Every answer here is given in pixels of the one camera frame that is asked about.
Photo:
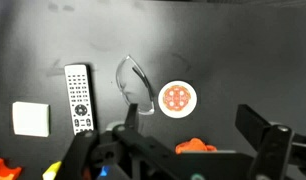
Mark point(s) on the blue block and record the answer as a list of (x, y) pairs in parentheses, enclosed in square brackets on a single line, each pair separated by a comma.
[(104, 171)]

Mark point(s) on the white remote control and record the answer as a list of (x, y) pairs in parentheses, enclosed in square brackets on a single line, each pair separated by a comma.
[(79, 95)]

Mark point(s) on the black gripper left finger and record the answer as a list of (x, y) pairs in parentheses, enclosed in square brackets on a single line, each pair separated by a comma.
[(90, 152)]

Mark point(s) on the yellow block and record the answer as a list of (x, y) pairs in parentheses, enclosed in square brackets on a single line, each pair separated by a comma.
[(51, 172)]

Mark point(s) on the white rectangular box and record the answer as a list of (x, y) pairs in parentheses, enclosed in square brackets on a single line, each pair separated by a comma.
[(30, 119)]

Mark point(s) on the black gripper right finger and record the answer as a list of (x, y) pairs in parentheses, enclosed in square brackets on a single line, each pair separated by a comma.
[(272, 143)]

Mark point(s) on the clear safety glasses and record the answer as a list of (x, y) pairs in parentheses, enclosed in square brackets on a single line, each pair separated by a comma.
[(134, 86)]

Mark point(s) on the orange cloth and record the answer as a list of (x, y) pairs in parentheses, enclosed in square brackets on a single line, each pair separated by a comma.
[(195, 144)]

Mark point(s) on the orange curved block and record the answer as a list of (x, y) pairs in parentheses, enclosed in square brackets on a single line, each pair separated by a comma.
[(7, 173)]

